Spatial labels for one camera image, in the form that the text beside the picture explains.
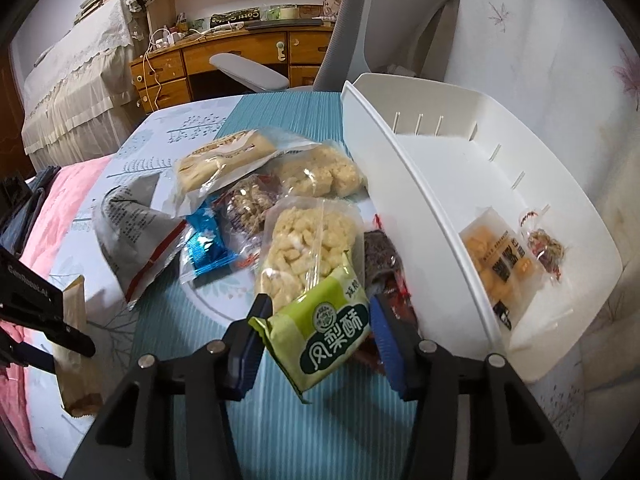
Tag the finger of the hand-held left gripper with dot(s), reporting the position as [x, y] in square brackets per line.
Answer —
[75, 341]
[30, 357]

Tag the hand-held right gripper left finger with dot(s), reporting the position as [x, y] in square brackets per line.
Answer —
[250, 350]

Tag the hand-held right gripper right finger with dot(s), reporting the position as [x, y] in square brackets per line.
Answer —
[392, 355]

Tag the brown paper snack packet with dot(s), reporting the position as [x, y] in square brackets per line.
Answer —
[75, 385]

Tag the green snack packet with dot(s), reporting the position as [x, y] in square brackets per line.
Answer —
[325, 325]

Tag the blue foil snack packet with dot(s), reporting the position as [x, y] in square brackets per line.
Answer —
[205, 250]

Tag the clear puffed rice snack bag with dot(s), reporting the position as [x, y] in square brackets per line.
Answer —
[320, 172]
[300, 245]

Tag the cream biscuit packet red ends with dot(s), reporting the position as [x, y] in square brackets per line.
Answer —
[220, 160]

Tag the white plastic storage bin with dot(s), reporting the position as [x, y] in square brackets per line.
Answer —
[450, 160]

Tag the pink blanket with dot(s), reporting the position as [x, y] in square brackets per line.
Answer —
[50, 230]

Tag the dark blue jeans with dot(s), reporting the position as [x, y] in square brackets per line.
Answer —
[25, 215]

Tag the dark red snack packet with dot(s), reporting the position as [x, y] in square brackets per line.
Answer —
[380, 260]

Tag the grey foil snack packet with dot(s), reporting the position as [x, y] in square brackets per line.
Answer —
[130, 225]

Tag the orange cube snack packet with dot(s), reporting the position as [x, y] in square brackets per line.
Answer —
[485, 255]

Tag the clear nut snack packet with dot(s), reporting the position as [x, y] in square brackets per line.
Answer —
[245, 205]

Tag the small clear nut candy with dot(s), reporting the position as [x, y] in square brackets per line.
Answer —
[545, 250]

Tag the lace covered piano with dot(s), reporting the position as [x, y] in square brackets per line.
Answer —
[75, 85]

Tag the stack of books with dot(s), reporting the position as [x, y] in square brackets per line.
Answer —
[97, 5]

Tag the wooden desk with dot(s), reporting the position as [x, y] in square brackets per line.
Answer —
[210, 55]

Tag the black green snack bag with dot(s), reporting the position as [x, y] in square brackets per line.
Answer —
[235, 18]

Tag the grey office chair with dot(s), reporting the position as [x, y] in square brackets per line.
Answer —
[380, 20]

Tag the white floral quilt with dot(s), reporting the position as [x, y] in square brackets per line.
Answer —
[540, 35]

